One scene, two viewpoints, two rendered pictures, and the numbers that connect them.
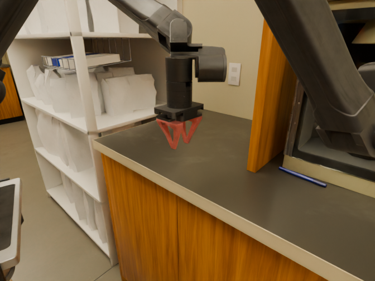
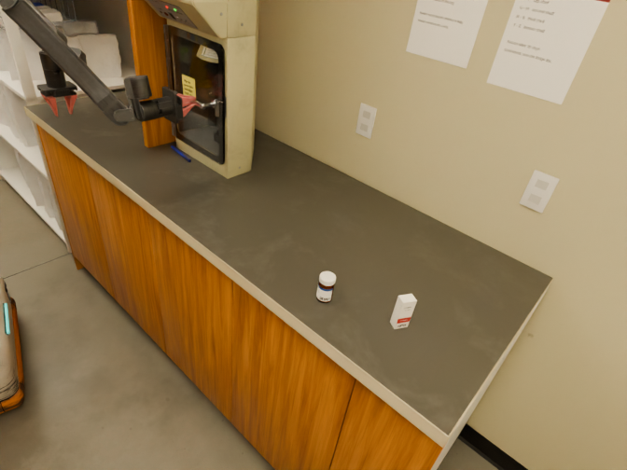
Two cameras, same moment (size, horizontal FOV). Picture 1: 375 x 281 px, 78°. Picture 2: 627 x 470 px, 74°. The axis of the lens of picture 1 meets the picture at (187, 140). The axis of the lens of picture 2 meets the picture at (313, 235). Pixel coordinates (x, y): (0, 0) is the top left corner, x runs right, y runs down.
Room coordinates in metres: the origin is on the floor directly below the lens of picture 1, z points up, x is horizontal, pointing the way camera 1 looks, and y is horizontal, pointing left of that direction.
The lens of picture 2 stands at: (-0.88, -0.77, 1.69)
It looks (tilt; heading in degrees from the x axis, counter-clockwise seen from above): 35 degrees down; 355
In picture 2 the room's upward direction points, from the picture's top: 8 degrees clockwise
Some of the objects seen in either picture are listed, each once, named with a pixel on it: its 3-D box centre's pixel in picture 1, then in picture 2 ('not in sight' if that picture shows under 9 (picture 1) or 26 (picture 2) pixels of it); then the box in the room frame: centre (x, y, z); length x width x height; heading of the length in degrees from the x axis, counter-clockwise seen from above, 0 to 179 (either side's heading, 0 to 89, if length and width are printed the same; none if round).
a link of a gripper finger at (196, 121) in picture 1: (182, 126); (63, 101); (0.52, 0.01, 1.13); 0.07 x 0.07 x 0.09; 48
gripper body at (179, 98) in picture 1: (179, 97); (55, 79); (0.52, 0.02, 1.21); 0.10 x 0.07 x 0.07; 138
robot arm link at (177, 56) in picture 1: (181, 69); (52, 60); (0.52, 0.01, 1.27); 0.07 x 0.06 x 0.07; 91
